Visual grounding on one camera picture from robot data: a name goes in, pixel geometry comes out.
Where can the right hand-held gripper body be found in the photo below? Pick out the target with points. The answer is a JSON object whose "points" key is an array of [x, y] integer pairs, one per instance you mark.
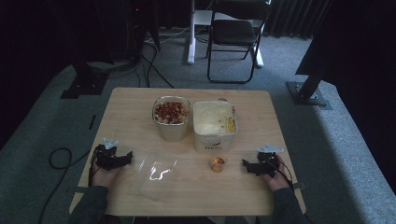
{"points": [[268, 158]]}

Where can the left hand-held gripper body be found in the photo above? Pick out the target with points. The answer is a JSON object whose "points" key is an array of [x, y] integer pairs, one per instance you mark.
{"points": [[106, 155]]}

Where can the person's left hand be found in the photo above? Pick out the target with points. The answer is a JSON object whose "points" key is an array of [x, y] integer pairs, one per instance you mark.
{"points": [[104, 177]]}

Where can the person's right hand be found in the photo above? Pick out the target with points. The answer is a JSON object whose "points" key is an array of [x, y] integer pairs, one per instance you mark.
{"points": [[278, 180]]}

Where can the clear plastic bag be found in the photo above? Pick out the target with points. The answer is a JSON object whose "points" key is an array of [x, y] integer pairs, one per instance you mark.
{"points": [[154, 174]]}

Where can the small black strip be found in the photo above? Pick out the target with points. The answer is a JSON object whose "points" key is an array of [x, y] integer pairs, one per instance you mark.
{"points": [[92, 122]]}

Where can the grey tape piece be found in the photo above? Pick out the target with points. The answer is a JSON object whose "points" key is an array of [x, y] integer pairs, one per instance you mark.
{"points": [[81, 189], [299, 186]]}

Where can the cream plastic container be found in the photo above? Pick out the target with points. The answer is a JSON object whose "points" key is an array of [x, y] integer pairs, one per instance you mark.
{"points": [[214, 124]]}

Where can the clear container of red snacks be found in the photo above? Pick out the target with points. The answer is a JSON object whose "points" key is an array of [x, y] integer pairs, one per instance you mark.
{"points": [[171, 118]]}

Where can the black stand with base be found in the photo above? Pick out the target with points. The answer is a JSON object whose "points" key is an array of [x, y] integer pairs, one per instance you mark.
{"points": [[85, 81], [308, 90]]}

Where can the black folding chair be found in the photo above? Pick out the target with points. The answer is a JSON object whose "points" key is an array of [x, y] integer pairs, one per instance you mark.
{"points": [[235, 31]]}

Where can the dark curtain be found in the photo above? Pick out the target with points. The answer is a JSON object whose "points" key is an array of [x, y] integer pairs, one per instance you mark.
{"points": [[292, 17]]}

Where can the white desk frame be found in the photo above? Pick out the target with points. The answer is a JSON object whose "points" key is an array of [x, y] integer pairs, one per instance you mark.
{"points": [[194, 28]]}

